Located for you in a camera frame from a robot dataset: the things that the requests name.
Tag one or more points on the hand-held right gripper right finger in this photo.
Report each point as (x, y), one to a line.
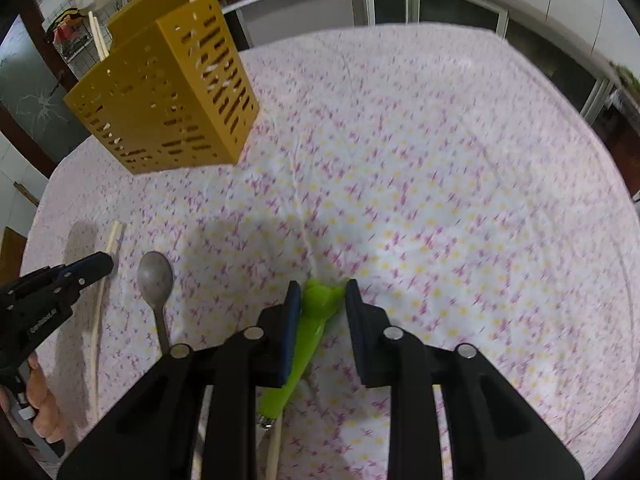
(356, 330)

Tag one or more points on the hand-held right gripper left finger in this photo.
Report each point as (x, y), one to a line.
(291, 330)

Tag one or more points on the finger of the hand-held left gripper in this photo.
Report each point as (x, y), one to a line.
(90, 267)

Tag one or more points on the yellow perforated utensil holder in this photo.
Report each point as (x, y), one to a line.
(165, 95)

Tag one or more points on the person's left hand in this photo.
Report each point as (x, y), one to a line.
(45, 410)

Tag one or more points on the metal spoon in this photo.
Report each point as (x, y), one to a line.
(155, 277)

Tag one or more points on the brown wooden board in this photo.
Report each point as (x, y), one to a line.
(10, 255)

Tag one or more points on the floral pink tablecloth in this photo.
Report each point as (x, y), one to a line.
(425, 185)

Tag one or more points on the dark-framed glass door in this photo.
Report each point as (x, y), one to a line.
(35, 105)

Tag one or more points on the red and yellow bag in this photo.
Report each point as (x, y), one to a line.
(67, 22)

